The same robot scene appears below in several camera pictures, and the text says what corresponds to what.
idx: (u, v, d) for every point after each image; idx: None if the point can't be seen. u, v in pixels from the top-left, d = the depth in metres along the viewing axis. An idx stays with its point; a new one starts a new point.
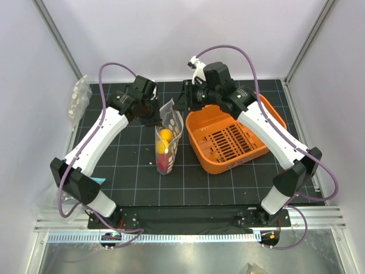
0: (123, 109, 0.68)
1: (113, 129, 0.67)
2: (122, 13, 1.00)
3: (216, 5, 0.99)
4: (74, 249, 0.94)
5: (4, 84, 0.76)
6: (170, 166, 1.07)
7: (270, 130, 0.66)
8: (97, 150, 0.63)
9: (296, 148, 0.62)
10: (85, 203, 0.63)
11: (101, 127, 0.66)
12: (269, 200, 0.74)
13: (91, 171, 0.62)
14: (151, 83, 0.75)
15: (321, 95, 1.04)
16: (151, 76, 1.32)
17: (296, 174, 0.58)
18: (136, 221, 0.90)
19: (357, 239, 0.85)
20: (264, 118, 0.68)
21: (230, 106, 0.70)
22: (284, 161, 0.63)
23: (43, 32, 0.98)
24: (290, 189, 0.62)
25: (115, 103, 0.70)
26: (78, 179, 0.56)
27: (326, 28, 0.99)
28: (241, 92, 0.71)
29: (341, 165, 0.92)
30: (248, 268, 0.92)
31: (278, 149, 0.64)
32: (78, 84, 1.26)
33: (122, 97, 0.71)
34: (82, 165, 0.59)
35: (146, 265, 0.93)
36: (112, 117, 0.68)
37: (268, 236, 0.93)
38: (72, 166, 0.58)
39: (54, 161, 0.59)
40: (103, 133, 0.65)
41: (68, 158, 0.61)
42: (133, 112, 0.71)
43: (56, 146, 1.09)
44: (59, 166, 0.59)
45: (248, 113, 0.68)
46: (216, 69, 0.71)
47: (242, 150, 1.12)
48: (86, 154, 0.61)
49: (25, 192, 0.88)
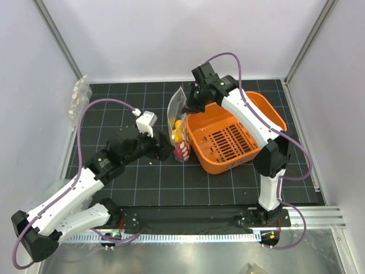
0: (100, 173, 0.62)
1: (85, 193, 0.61)
2: (122, 13, 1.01)
3: (217, 6, 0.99)
4: (74, 249, 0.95)
5: (4, 84, 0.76)
6: (187, 154, 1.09)
7: (248, 113, 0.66)
8: (63, 212, 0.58)
9: (271, 129, 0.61)
10: (36, 261, 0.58)
11: (72, 188, 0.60)
12: (262, 195, 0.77)
13: (51, 230, 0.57)
14: (131, 140, 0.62)
15: (321, 95, 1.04)
16: (151, 76, 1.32)
17: (269, 152, 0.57)
18: (136, 221, 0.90)
19: (357, 238, 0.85)
20: (244, 103, 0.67)
21: (214, 92, 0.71)
22: (260, 141, 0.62)
23: (43, 33, 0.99)
24: (267, 169, 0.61)
25: (95, 165, 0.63)
26: (32, 241, 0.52)
27: (326, 27, 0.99)
28: (224, 80, 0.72)
29: (341, 165, 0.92)
30: (248, 268, 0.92)
31: (254, 130, 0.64)
32: (78, 84, 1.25)
33: (104, 160, 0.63)
34: (41, 226, 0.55)
35: (146, 265, 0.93)
36: (86, 179, 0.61)
37: (268, 236, 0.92)
38: (31, 225, 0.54)
39: (17, 214, 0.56)
40: (72, 196, 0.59)
41: (30, 214, 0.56)
42: (111, 176, 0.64)
43: (56, 146, 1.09)
44: (19, 222, 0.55)
45: (229, 99, 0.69)
46: (199, 66, 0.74)
47: (242, 150, 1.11)
48: (49, 214, 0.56)
49: (26, 193, 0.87)
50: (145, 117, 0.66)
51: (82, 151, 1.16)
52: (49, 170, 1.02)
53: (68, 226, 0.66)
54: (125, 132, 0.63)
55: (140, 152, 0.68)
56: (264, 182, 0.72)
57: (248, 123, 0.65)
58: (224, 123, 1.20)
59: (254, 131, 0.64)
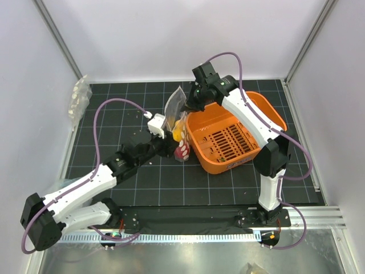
0: (117, 171, 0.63)
1: (100, 188, 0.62)
2: (122, 13, 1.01)
3: (217, 6, 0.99)
4: (74, 249, 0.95)
5: (4, 84, 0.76)
6: (186, 154, 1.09)
7: (248, 112, 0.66)
8: (77, 201, 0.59)
9: (271, 128, 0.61)
10: (37, 249, 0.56)
11: (90, 180, 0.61)
12: (263, 194, 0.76)
13: (62, 217, 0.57)
14: (144, 144, 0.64)
15: (321, 95, 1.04)
16: (150, 76, 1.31)
17: (269, 151, 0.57)
18: (136, 221, 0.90)
19: (357, 238, 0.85)
20: (244, 103, 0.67)
21: (214, 92, 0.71)
22: (260, 141, 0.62)
23: (43, 33, 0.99)
24: (267, 169, 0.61)
25: (112, 164, 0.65)
26: (45, 224, 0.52)
27: (326, 27, 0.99)
28: (224, 80, 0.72)
29: (341, 165, 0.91)
30: (248, 268, 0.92)
31: (254, 129, 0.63)
32: (78, 84, 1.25)
33: (120, 160, 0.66)
34: (56, 210, 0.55)
35: (146, 265, 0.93)
36: (104, 174, 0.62)
37: (268, 236, 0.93)
38: (48, 208, 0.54)
39: (32, 196, 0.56)
40: (89, 187, 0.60)
41: (47, 198, 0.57)
42: (125, 176, 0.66)
43: (56, 146, 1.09)
44: (35, 203, 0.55)
45: (230, 99, 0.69)
46: (200, 66, 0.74)
47: (242, 150, 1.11)
48: (66, 201, 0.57)
49: (26, 193, 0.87)
50: (157, 120, 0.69)
51: (82, 151, 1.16)
52: (49, 170, 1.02)
53: (71, 218, 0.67)
54: (138, 136, 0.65)
55: (152, 153, 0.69)
56: (264, 183, 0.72)
57: (248, 123, 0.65)
58: (224, 123, 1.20)
59: (255, 131, 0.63)
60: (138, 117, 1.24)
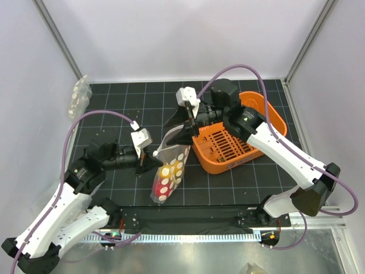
0: (79, 186, 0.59)
1: (68, 209, 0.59)
2: (121, 13, 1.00)
3: (217, 6, 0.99)
4: (75, 249, 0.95)
5: (4, 84, 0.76)
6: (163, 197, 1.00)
7: (283, 150, 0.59)
8: (51, 232, 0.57)
9: (314, 166, 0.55)
10: None
11: (53, 208, 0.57)
12: (274, 205, 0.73)
13: (44, 250, 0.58)
14: (109, 144, 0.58)
15: (321, 95, 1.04)
16: (150, 76, 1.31)
17: (318, 195, 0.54)
18: (136, 221, 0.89)
19: (357, 238, 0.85)
20: (275, 138, 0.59)
21: (238, 129, 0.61)
22: (301, 181, 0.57)
23: (43, 33, 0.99)
24: (311, 209, 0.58)
25: (73, 177, 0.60)
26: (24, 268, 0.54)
27: (325, 27, 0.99)
28: (248, 113, 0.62)
29: (341, 166, 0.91)
30: (248, 268, 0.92)
31: (294, 169, 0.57)
32: (78, 84, 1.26)
33: (81, 170, 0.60)
34: (32, 251, 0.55)
35: (146, 265, 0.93)
36: (68, 196, 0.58)
37: (268, 236, 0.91)
38: (21, 251, 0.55)
39: (6, 242, 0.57)
40: (55, 216, 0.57)
41: (19, 241, 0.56)
42: (91, 185, 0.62)
43: (56, 146, 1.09)
44: (10, 250, 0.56)
45: (257, 136, 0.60)
46: (226, 92, 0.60)
47: (242, 150, 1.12)
48: (36, 238, 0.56)
49: (26, 193, 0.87)
50: (138, 137, 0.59)
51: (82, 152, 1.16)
52: (49, 170, 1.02)
53: (66, 237, 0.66)
54: (102, 138, 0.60)
55: (120, 163, 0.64)
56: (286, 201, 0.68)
57: (284, 161, 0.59)
58: None
59: (295, 170, 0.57)
60: (138, 118, 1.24)
